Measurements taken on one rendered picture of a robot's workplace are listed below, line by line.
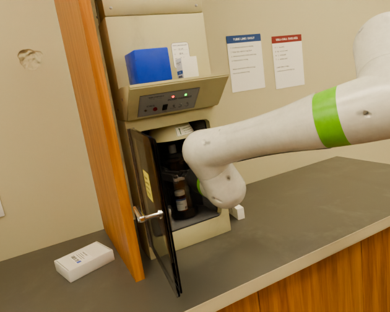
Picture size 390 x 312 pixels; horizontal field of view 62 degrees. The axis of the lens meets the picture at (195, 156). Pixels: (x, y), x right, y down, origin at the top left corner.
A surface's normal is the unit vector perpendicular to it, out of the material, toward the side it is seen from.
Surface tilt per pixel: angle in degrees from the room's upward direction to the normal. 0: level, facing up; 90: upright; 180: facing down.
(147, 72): 90
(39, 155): 90
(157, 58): 90
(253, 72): 90
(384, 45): 42
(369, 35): 52
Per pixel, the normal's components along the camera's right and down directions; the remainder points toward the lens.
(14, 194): 0.44, 0.13
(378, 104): -0.62, 0.13
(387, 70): -0.48, -0.65
